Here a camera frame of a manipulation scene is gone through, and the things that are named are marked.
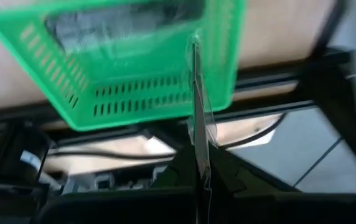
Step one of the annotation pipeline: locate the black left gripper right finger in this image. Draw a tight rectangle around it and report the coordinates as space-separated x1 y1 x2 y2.
209 146 291 195

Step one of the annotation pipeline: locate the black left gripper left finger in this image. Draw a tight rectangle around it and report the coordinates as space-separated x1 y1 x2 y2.
152 141 198 191

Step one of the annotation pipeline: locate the green plastic basket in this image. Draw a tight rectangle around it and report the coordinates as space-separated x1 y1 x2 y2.
0 0 248 132

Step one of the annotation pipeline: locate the black aluminium table frame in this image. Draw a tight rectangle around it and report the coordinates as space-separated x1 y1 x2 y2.
0 0 356 187

